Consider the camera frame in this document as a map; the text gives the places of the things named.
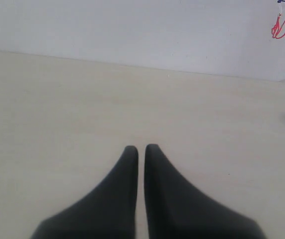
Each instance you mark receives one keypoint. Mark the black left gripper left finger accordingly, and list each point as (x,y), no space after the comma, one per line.
(107,212)

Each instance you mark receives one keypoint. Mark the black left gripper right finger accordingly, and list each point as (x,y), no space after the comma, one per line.
(178,210)

